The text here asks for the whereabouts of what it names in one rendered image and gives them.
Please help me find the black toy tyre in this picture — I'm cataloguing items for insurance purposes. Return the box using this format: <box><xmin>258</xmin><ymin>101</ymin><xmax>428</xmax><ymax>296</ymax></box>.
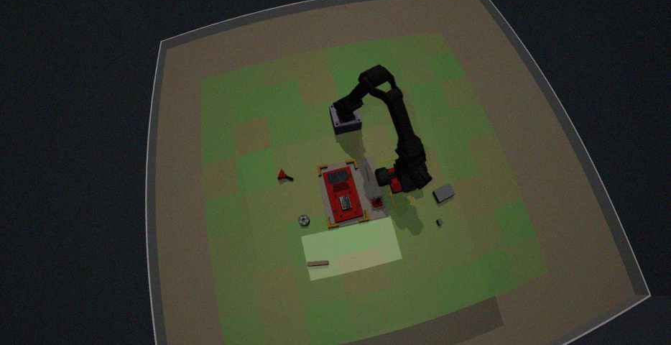
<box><xmin>298</xmin><ymin>215</ymin><xmax>310</xmax><ymax>226</ymax></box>

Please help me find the brown rectangular block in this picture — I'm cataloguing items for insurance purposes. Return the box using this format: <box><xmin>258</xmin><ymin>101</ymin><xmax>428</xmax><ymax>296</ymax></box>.
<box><xmin>307</xmin><ymin>260</ymin><xmax>329</xmax><ymax>267</ymax></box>

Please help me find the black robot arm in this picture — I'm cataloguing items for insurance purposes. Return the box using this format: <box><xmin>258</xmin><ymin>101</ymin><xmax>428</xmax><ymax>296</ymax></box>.
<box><xmin>333</xmin><ymin>64</ymin><xmax>432</xmax><ymax>193</ymax></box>

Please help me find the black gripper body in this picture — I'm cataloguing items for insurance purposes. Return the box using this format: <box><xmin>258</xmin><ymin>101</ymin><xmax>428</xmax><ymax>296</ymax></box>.
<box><xmin>375</xmin><ymin>159</ymin><xmax>427</xmax><ymax>187</ymax></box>

